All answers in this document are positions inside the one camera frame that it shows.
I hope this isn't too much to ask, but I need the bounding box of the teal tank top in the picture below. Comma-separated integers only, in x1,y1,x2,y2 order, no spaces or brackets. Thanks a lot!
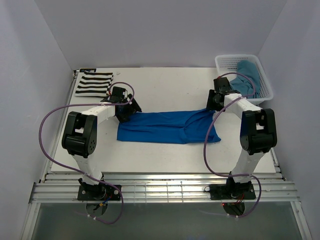
230,60,261,99

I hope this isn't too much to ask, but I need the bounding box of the blue tank top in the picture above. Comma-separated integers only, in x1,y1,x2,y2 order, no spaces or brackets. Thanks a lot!
117,109,213,145

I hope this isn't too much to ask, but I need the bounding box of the black white striped tank top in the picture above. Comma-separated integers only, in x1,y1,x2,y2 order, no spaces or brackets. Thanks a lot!
74,71,114,98

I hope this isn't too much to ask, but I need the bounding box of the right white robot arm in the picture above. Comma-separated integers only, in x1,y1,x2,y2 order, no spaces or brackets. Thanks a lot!
206,76,278,199

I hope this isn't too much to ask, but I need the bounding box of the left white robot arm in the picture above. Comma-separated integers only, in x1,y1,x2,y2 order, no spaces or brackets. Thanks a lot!
61,86,142,200

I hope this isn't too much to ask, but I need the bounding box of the white plastic basket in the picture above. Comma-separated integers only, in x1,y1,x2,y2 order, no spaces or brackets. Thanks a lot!
215,54,274,105

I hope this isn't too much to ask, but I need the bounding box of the blue label sticker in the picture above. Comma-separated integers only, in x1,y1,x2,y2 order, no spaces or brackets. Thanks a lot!
79,68,97,73

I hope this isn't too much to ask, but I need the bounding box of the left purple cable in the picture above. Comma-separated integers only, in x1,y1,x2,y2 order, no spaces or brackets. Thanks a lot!
39,81,136,225

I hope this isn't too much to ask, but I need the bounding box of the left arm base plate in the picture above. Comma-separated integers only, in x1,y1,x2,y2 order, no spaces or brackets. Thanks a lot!
76,184,121,202

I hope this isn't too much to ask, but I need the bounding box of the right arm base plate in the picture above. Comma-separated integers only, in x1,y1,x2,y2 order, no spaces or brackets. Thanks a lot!
204,184,256,200

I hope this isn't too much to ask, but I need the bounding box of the aluminium rail frame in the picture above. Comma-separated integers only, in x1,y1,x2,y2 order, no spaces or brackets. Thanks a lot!
29,172,300,204

